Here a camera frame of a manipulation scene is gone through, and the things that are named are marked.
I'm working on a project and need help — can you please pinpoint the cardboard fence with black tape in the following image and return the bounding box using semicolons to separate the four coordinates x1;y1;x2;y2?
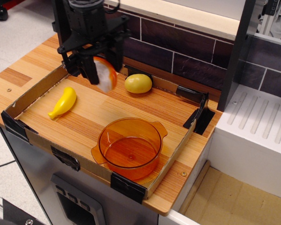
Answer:
1;67;221;207

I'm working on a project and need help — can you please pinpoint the white toy sink drainboard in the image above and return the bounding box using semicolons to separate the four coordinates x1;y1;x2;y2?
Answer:
208;85;281;198

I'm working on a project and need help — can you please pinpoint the black caster wheel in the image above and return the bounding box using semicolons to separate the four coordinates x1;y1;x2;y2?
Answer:
0;6;8;21

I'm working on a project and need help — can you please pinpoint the orange transparent plastic pot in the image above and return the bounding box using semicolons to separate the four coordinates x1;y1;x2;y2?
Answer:
91;118;168;180

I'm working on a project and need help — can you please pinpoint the white orange toy sushi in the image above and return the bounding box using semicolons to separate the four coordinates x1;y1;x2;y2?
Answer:
93;57;117;92

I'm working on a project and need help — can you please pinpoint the yellow toy banana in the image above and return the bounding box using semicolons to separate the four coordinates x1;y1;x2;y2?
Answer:
48;87;77;119

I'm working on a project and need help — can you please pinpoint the grey toy oven front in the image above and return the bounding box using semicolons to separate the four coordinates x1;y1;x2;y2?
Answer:
51;174;106;225

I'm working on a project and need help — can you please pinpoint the black vertical post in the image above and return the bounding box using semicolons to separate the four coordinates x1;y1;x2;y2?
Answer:
217;0;256;112

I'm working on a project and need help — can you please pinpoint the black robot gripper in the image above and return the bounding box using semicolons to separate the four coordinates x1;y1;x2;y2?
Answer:
57;0;131;85

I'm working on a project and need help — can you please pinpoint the yellow toy potato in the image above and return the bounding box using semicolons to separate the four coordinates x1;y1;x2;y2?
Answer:
125;74;153;94

